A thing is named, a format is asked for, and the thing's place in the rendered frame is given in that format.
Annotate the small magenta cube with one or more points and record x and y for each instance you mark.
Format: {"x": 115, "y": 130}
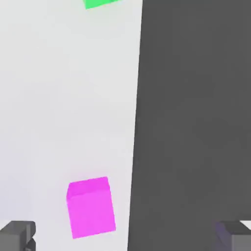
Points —
{"x": 91, "y": 208}

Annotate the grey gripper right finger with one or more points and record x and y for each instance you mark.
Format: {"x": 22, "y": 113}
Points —
{"x": 235, "y": 238}

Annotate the small green cube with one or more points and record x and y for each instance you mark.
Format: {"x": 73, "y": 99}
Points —
{"x": 98, "y": 3}

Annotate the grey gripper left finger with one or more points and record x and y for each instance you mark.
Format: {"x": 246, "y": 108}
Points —
{"x": 15, "y": 236}

